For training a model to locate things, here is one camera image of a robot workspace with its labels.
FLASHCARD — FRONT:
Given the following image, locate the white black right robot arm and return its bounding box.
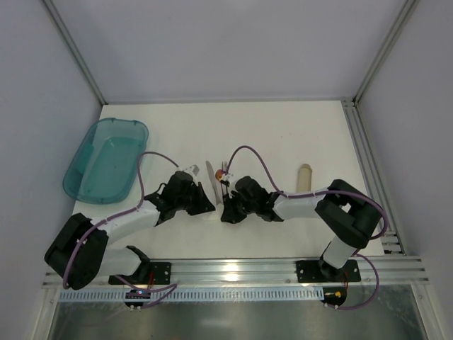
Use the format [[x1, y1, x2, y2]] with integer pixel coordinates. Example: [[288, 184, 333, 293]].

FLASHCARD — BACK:
[[221, 176, 388, 282]]

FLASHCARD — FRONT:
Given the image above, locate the left black controller board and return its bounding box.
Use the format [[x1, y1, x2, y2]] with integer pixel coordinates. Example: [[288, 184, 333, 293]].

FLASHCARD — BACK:
[[125, 289, 151, 310]]

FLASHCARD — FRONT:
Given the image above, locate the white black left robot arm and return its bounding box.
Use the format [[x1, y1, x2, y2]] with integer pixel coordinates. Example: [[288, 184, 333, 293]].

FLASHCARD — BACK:
[[44, 171, 215, 290]]

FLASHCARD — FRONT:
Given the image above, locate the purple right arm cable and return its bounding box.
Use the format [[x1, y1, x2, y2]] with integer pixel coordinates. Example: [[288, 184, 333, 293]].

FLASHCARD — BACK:
[[226, 144, 387, 312]]

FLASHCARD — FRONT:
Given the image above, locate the silver table knife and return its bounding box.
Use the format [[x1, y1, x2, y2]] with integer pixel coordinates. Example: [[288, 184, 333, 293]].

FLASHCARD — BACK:
[[205, 161, 223, 205]]

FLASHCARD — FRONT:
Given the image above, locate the white slotted cable duct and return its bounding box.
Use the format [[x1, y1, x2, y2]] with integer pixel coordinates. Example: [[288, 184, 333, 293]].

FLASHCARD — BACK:
[[59, 286, 323, 302]]

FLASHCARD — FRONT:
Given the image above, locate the black controller board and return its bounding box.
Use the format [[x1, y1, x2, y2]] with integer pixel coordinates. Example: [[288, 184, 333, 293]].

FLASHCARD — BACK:
[[125, 289, 151, 310], [321, 286, 348, 308]]

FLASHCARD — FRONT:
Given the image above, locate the beige oval cutlery tray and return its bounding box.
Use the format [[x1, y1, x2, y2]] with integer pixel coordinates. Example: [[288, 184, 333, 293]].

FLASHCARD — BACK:
[[296, 164, 313, 193]]

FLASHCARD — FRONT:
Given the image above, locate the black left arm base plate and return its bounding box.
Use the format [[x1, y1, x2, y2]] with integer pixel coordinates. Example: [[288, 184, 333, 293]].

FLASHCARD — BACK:
[[108, 261, 171, 285]]

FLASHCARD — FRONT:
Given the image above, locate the teal transparent plastic bin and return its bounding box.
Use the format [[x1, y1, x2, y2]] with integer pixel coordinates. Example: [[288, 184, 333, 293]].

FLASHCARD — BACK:
[[62, 118, 149, 205]]

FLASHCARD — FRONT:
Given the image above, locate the aluminium left corner post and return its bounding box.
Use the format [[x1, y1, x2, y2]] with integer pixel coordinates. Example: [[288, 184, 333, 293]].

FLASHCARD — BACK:
[[40, 0, 108, 106]]

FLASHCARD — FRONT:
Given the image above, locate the right black controller board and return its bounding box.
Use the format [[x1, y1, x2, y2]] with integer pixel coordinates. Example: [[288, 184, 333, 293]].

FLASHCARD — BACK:
[[321, 286, 348, 308]]

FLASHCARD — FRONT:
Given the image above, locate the aluminium rail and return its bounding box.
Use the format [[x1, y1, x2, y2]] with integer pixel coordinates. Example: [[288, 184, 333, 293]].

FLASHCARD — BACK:
[[41, 254, 430, 290], [342, 99, 406, 256]]

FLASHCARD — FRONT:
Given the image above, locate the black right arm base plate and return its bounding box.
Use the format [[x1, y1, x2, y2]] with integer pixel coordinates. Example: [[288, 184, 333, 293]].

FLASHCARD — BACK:
[[295, 259, 361, 283]]

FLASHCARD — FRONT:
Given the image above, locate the black fork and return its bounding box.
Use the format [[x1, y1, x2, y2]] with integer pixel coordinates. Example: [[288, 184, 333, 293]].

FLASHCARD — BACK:
[[221, 161, 229, 196]]

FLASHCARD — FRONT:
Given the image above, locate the aluminium right corner post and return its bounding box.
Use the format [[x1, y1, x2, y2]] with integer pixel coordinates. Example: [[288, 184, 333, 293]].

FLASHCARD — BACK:
[[352, 0, 420, 106]]

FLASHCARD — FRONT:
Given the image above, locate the aluminium right side rail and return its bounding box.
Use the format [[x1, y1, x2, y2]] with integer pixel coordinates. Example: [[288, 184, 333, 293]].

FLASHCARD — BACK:
[[342, 99, 406, 256]]

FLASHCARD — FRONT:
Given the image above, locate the aluminium corner post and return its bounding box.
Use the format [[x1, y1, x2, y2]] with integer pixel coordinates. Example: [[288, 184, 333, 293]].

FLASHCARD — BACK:
[[40, 0, 108, 106], [352, 0, 420, 106]]

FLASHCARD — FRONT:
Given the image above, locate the iridescent pink spoon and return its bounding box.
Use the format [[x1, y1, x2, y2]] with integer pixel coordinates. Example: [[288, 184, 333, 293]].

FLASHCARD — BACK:
[[215, 169, 229, 186]]

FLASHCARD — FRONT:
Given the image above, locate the aluminium front rail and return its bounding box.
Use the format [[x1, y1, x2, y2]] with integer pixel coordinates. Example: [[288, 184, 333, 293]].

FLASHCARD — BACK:
[[41, 254, 430, 290]]

